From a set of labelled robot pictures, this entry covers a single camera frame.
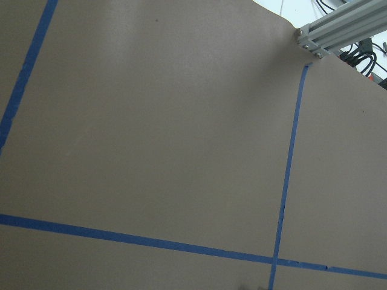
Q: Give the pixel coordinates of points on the aluminium frame post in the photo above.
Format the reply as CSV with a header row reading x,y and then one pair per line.
x,y
350,23

